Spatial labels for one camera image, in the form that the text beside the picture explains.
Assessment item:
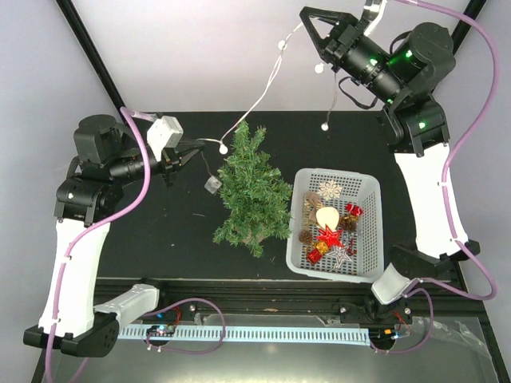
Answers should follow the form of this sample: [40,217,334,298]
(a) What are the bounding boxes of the white bulb string lights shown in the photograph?
[200,22,339,195]

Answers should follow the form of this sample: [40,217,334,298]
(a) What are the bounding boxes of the small green christmas tree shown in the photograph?
[213,121,292,258]

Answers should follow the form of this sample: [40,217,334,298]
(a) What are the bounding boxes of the white perforated plastic basket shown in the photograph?
[286,168,384,283]

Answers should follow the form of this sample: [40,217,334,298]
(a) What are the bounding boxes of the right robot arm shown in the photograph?
[299,1,480,322]

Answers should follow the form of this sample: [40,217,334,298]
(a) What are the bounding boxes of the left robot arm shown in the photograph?
[22,113,204,357]

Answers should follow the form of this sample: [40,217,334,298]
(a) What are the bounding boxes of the burlap bow ornament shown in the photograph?
[303,191,324,210]

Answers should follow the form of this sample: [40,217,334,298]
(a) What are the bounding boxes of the white wooden snowflake ornament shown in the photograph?
[317,180,343,201]

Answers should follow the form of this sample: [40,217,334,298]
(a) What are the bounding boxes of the brown pinecone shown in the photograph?
[299,230,314,245]

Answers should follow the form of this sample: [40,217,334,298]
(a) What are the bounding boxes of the cream wooden heart ornament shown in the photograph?
[315,207,340,230]

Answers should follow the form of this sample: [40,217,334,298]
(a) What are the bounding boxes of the red gift box ornament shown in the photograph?
[307,249,323,265]

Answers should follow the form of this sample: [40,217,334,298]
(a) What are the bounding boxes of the gold gift box ornament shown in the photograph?
[315,241,329,255]

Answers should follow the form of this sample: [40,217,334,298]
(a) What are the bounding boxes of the pinecone with gold bow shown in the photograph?
[339,215,358,232]

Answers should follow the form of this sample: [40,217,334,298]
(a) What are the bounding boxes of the red star ornament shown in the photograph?
[316,225,343,247]

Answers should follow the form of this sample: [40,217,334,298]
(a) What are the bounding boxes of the left circuit board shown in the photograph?
[146,325,176,338]

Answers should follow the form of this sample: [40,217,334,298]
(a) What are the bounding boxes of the circuit board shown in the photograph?
[369,328,410,340]
[146,325,176,338]

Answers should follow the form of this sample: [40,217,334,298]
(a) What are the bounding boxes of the silver star ornament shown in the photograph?
[326,246,353,270]

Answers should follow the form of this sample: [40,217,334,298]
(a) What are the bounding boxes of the red berry sprig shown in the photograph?
[346,238,358,258]

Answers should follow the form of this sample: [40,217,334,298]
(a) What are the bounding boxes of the right circuit board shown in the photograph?
[369,328,410,340]

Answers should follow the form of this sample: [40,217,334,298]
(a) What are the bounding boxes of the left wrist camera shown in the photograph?
[147,116,184,162]

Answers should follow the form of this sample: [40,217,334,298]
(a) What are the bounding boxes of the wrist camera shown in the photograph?
[360,0,387,37]
[147,116,184,162]

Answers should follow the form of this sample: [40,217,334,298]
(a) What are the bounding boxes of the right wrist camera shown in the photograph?
[360,0,387,37]

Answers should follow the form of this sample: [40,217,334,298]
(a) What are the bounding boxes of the right black corner post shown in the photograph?
[451,0,487,54]

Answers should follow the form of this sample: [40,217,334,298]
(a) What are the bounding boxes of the black corner post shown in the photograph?
[55,0,126,122]
[451,0,487,54]

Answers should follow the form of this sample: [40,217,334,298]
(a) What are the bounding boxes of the black aluminium frame rail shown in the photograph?
[95,278,460,320]

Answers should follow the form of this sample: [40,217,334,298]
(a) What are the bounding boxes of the left black corner post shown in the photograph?
[55,0,126,122]

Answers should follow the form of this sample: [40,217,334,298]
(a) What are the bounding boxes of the white slotted cable duct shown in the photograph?
[118,324,370,346]

